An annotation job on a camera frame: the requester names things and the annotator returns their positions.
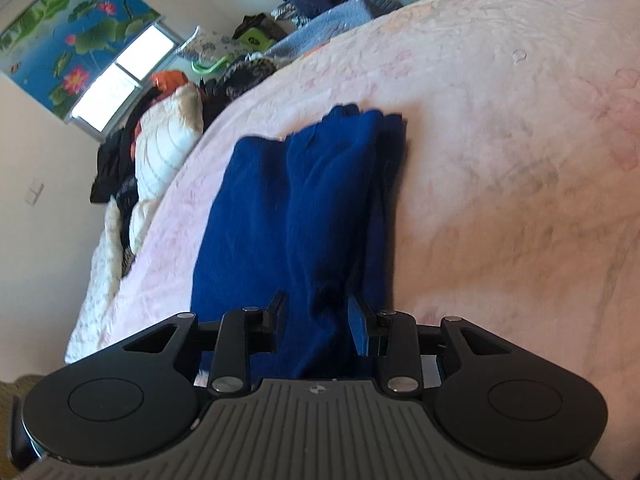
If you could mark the lotus flower wall poster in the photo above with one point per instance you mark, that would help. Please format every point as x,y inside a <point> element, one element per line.
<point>55,49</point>

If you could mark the bright window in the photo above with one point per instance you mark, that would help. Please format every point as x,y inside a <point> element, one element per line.
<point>106,100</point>

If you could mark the pink floral bed sheet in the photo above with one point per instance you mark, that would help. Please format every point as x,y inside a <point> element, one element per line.
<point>519,200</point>

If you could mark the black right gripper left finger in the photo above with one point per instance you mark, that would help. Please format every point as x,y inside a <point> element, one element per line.
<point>267,325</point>

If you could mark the green plastic stool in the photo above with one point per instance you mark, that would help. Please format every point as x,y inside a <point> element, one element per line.
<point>254,39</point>

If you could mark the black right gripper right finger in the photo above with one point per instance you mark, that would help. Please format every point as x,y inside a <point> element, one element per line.
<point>370,328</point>

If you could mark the white wall switch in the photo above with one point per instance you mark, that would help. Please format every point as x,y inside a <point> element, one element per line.
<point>34,191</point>

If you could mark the leopard print garment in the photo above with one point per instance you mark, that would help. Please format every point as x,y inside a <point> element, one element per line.
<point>243,76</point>

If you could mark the light blue quilted blanket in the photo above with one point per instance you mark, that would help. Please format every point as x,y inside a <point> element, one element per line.
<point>330,24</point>

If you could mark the blue knit sweater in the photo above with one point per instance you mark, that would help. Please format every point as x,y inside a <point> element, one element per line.
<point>308,217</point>

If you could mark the black clothes by window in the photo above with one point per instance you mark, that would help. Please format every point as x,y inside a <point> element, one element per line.
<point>114,163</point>

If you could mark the orange garment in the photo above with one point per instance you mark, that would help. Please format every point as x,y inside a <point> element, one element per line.
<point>164,85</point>

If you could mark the white puffy jacket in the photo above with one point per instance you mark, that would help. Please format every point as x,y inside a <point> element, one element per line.
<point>169,131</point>

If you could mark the white script print quilt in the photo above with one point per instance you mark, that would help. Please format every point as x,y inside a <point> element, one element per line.
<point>104,279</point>

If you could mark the floral grey pillow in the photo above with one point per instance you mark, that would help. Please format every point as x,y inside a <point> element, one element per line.
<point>206,47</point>

